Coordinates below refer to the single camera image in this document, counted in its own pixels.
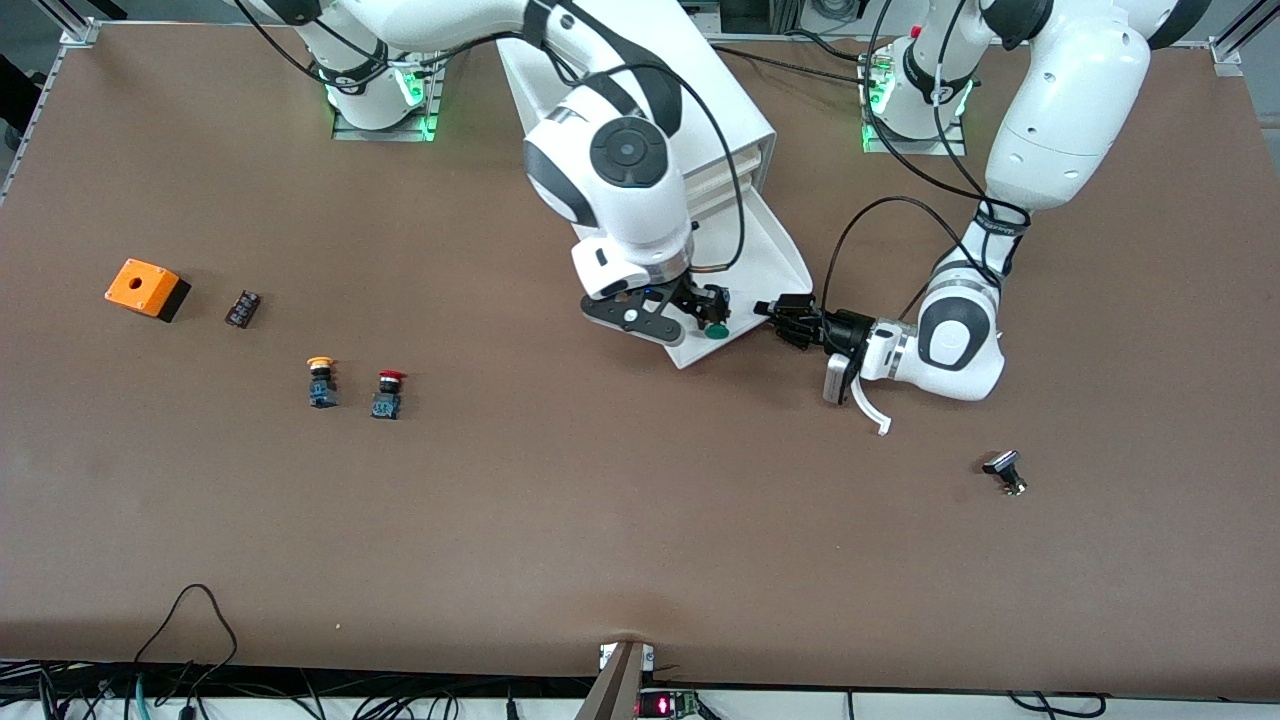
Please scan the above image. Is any black cable behind cabinet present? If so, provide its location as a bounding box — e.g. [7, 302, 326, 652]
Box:
[705, 28, 881, 79]

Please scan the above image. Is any white curved plastic arc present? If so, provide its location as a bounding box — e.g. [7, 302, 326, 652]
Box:
[850, 378, 891, 437]

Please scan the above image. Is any black looped cable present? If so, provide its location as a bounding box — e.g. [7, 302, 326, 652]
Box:
[135, 585, 239, 701]

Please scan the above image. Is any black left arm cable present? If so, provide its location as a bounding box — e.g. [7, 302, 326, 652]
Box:
[822, 0, 1033, 323]

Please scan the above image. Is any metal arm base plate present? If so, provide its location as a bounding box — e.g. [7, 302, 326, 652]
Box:
[332, 60, 441, 143]
[862, 55, 968, 156]

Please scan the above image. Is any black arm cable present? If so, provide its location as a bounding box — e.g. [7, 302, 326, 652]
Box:
[822, 0, 1033, 323]
[235, 0, 747, 273]

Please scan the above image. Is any red LED circuit board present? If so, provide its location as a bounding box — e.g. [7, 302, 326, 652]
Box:
[638, 688, 701, 719]

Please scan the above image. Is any orange button enclosure box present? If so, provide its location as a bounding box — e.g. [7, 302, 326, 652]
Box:
[104, 258, 191, 323]

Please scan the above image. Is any brown wooden post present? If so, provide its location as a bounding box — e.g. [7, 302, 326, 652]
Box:
[575, 642, 646, 720]

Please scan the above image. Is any black flat-head switch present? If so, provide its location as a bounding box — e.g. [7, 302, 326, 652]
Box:
[982, 450, 1028, 497]

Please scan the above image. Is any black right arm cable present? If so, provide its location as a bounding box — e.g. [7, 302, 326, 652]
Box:
[235, 0, 747, 273]

